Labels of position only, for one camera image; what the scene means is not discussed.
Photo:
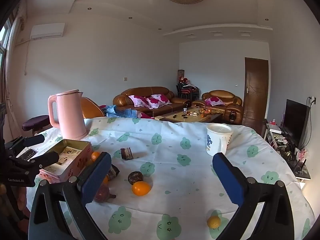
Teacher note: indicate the brown leather armchair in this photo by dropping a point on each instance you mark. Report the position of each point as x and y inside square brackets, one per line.
[230, 108]

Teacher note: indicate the coffee table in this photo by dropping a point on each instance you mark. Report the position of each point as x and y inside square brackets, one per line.
[175, 117]

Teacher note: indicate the television stand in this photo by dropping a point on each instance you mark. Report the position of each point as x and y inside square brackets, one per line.
[292, 157]

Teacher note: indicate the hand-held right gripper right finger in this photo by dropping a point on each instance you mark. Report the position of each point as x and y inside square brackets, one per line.
[228, 180]

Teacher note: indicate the small yellow orange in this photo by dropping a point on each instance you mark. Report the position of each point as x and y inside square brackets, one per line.
[213, 222]

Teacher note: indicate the black television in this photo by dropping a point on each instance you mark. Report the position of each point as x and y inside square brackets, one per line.
[295, 121]

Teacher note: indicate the blue plaid cloth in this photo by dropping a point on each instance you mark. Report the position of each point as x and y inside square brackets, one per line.
[120, 111]

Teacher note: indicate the window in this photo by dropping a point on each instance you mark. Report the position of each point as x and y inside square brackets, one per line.
[4, 50]

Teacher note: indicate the white air conditioner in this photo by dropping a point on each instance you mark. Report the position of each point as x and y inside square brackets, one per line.
[47, 31]

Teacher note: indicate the brown leather sofa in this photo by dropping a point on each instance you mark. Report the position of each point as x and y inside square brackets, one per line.
[150, 91]

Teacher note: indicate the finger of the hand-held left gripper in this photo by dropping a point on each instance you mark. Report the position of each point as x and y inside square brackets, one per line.
[47, 158]
[33, 140]

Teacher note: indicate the purple cushioned stool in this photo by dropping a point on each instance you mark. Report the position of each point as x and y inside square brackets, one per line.
[35, 122]

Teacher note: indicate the white tablecloth with green clouds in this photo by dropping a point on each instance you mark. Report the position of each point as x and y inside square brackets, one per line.
[175, 180]

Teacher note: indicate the white mug with blue print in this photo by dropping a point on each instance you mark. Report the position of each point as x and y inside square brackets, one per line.
[217, 140]

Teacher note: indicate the pink electric kettle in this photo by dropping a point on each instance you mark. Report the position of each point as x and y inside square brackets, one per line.
[70, 115]

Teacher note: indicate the short sugarcane piece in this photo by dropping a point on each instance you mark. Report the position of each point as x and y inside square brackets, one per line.
[114, 172]

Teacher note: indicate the brown leather chair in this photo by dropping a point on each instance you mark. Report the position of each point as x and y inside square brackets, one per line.
[91, 108]

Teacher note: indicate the stacked dark chairs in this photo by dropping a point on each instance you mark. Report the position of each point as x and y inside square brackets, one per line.
[186, 91]

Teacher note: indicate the pink floral pillow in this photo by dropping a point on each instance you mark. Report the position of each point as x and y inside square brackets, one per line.
[214, 101]
[158, 101]
[137, 100]

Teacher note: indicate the brown wooden door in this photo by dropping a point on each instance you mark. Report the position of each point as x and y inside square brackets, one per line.
[256, 92]

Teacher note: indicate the brown candy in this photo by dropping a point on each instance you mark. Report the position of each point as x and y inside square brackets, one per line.
[127, 153]

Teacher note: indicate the pink tin box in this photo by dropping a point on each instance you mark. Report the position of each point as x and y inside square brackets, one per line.
[65, 160]

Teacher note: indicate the large orange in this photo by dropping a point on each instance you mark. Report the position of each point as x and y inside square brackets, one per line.
[141, 188]

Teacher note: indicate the tall patterned vase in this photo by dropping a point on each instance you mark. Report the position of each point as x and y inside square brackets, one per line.
[181, 73]

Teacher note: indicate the dark round snack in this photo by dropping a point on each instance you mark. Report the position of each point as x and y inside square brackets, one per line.
[135, 177]

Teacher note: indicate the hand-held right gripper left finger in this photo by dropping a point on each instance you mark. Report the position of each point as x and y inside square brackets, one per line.
[96, 177]

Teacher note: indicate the wall socket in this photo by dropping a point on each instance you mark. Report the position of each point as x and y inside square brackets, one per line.
[311, 100]

